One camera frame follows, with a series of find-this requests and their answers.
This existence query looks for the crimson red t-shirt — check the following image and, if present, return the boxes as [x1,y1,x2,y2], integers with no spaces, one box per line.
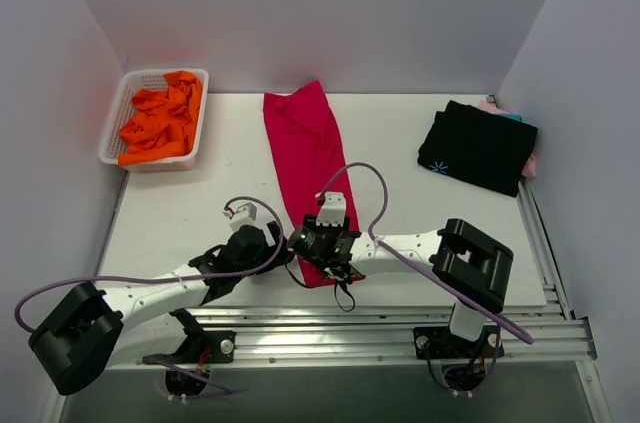
[262,80,367,289]

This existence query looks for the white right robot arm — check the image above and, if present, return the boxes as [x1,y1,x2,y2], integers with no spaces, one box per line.
[288,219,530,356]

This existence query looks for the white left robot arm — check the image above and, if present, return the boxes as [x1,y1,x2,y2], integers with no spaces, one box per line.
[28,221,288,396]

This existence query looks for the crumpled orange t-shirt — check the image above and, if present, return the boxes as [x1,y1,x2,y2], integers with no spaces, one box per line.
[118,70,203,166]

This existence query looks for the folded black t-shirt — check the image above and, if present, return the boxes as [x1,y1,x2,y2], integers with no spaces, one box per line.
[417,100,538,197]

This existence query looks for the white plastic basket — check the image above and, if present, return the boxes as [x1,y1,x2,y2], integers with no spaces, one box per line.
[99,68,209,172]

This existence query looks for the folded pink t-shirt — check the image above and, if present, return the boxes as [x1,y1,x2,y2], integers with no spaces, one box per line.
[478,96,537,179]

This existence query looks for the folded teal t-shirt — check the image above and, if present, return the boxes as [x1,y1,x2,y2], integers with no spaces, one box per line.
[501,113,523,122]

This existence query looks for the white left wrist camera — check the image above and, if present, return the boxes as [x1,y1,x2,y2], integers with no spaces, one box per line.
[223,202,257,232]

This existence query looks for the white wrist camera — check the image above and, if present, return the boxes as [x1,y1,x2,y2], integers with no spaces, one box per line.
[316,191,347,228]
[223,202,257,232]

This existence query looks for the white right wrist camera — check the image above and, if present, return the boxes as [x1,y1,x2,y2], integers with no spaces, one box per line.
[316,191,347,228]

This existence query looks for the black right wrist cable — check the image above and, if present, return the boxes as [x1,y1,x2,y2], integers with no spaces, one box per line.
[284,262,357,313]

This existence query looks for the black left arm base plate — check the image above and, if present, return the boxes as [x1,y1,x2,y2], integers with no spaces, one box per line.
[142,330,236,365]

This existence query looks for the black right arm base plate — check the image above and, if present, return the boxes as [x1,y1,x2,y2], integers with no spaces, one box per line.
[413,326,505,360]

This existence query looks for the aluminium rail frame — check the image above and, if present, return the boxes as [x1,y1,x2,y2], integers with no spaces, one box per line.
[39,177,611,423]

